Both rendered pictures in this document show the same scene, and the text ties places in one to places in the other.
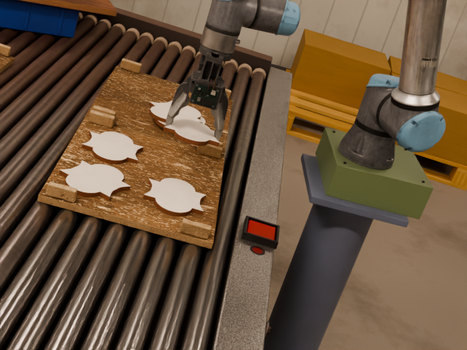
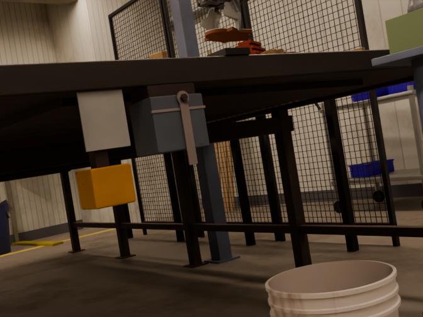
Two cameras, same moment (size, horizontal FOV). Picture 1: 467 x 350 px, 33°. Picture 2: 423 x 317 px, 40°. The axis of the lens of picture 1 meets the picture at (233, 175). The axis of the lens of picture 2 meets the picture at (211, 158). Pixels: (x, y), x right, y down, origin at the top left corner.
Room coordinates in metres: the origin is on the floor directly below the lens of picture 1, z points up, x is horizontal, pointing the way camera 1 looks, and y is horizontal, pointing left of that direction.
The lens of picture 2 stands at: (0.62, -1.23, 0.69)
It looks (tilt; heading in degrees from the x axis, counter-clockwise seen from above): 0 degrees down; 57
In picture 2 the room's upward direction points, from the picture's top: 9 degrees counter-clockwise
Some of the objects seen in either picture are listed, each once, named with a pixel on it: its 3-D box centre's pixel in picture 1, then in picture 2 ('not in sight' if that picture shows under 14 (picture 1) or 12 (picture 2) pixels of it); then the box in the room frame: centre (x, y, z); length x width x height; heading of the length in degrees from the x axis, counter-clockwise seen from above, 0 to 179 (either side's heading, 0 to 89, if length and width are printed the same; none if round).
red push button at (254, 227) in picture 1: (260, 232); not in sight; (1.46, -0.09, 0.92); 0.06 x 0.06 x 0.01; 2
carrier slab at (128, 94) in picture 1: (165, 109); not in sight; (1.94, 0.23, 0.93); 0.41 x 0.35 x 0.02; 5
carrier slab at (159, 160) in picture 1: (141, 177); not in sight; (1.52, 0.19, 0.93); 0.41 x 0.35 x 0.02; 5
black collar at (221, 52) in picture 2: (260, 232); (228, 54); (1.46, -0.09, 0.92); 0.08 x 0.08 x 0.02; 2
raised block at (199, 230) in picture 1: (195, 228); (158, 58); (1.34, 0.04, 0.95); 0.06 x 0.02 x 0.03; 95
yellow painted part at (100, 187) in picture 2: not in sight; (99, 148); (1.08, -0.12, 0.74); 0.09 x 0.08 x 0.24; 2
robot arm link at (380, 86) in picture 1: (387, 101); not in sight; (1.98, -0.32, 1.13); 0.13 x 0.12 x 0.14; 27
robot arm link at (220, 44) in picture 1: (220, 40); not in sight; (1.62, 0.11, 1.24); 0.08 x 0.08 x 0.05
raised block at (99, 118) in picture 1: (101, 119); not in sight; (1.71, 0.34, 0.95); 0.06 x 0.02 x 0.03; 95
